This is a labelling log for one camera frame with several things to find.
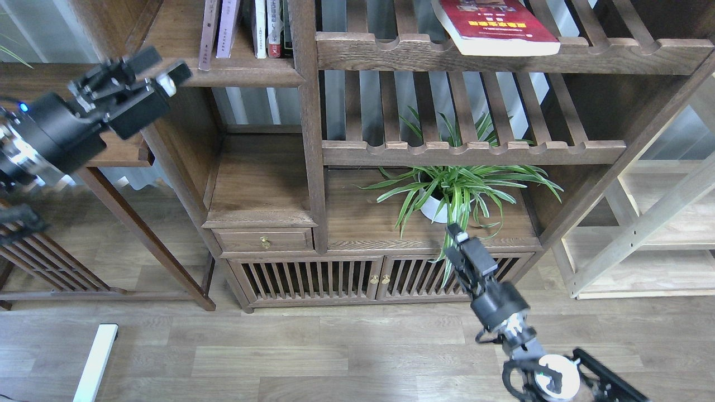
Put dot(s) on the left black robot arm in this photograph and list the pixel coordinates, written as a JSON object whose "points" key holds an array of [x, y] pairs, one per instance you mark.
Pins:
{"points": [[20, 163]]}

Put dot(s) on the red white upright book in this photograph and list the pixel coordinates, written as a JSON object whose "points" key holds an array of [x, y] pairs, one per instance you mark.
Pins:
{"points": [[274, 28]]}

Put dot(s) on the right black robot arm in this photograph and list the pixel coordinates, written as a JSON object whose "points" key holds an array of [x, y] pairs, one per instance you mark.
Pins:
{"points": [[529, 374]]}

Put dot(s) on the dark maroon book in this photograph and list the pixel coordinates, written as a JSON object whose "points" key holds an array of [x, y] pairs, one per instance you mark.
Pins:
{"points": [[211, 14]]}

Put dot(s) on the brass drawer knob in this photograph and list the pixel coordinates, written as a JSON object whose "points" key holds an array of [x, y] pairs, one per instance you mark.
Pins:
{"points": [[265, 242]]}

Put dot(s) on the black upright book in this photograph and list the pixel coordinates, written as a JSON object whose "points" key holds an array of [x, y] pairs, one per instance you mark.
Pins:
{"points": [[287, 43]]}

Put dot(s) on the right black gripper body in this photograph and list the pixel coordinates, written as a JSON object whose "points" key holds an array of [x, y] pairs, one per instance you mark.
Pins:
{"points": [[497, 303]]}

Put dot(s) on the dark wooden bookshelf cabinet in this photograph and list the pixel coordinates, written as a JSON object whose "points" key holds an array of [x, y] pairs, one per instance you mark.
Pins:
{"points": [[285, 148]]}

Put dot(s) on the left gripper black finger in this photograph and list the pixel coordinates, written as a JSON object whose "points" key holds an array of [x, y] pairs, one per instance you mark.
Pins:
{"points": [[114, 94]]}

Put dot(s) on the green spider plant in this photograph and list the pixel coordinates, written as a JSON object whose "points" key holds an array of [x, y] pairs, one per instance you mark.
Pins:
{"points": [[461, 192]]}

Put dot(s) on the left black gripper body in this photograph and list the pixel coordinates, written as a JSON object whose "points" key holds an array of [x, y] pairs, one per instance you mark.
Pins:
{"points": [[64, 140]]}

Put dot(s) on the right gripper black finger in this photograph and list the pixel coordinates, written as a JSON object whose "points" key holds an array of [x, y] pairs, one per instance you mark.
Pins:
{"points": [[474, 265]]}

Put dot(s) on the white table leg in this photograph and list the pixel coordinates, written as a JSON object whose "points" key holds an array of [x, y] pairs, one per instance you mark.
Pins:
{"points": [[96, 363]]}

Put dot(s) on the white lavender book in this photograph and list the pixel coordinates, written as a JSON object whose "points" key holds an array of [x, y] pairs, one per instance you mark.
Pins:
{"points": [[229, 17]]}

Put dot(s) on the white plant pot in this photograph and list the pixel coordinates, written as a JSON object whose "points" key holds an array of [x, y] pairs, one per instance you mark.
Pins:
{"points": [[431, 208]]}

